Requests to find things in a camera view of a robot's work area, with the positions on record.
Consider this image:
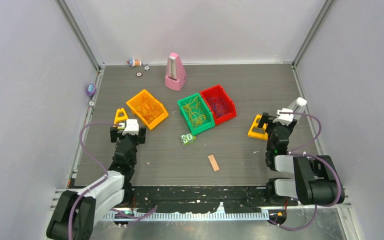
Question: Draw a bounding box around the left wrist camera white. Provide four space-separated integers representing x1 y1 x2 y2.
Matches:
115 118 140 136

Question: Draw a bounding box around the tan wooden block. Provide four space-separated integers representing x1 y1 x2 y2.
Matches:
208 154 220 172

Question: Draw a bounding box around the purple paw toy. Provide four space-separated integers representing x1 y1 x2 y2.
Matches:
86 83 97 97

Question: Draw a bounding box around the orange plastic bin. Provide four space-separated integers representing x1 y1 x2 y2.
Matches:
126 89 169 130

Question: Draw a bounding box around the orange cable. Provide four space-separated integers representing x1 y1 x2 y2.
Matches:
137 97 161 120
135 96 163 122

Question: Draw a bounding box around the white metronome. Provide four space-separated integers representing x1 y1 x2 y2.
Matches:
287 97 308 113

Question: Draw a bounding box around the green plastic bin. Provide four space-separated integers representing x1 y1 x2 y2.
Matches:
177 93 216 136

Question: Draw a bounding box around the pink metronome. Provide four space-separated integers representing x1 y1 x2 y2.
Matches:
164 52 187 91

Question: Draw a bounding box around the green owl puzzle piece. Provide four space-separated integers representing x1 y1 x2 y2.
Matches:
179 133 196 146

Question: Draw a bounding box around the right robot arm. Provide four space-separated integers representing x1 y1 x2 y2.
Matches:
257 112 345 207

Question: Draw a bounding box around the yellow cable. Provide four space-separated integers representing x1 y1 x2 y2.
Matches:
182 103 208 130
182 102 206 128

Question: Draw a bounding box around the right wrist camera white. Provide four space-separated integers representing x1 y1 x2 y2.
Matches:
272 108 297 126

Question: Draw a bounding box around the red plastic bin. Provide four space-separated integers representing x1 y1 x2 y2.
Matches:
199 84 237 126

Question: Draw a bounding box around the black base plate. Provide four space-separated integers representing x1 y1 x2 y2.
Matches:
116 185 298 214

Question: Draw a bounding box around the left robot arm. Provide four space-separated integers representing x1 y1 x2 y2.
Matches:
46 122 147 240

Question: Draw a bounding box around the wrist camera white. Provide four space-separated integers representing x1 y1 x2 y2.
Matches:
115 118 140 136
272 108 297 126

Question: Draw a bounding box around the yellow triangle block right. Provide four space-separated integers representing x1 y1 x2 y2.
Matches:
247 114 269 141

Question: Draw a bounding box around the small clown figurine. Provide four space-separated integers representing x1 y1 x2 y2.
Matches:
126 58 142 67

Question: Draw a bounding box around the yellow green triangle block left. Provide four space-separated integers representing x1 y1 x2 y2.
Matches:
113 108 129 125

